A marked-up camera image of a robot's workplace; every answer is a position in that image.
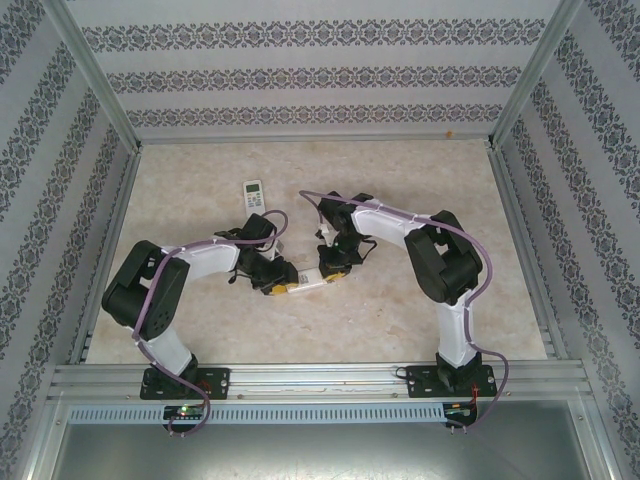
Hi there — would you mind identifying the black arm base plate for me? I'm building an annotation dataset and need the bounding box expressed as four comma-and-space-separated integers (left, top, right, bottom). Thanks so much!
407, 364, 496, 400
141, 367, 232, 401

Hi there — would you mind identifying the aluminium table edge rail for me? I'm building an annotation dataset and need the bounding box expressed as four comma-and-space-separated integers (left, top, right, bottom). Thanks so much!
487, 144, 569, 360
69, 149, 144, 365

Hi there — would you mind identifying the purple cable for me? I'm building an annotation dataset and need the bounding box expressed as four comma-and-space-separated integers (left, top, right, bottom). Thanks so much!
133, 208, 292, 439
298, 189, 511, 431

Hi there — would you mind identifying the white remote with display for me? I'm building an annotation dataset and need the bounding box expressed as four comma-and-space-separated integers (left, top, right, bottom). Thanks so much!
242, 180, 270, 219

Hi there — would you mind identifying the aluminium frame post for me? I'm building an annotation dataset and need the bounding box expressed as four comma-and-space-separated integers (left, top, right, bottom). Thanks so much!
488, 0, 587, 150
47, 0, 145, 152

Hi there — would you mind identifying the aluminium mounting rail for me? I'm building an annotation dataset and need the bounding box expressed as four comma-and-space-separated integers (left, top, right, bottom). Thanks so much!
49, 363, 587, 401

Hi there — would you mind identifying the grey slotted cable duct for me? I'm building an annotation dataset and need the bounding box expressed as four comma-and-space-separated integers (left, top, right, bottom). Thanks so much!
67, 403, 446, 425

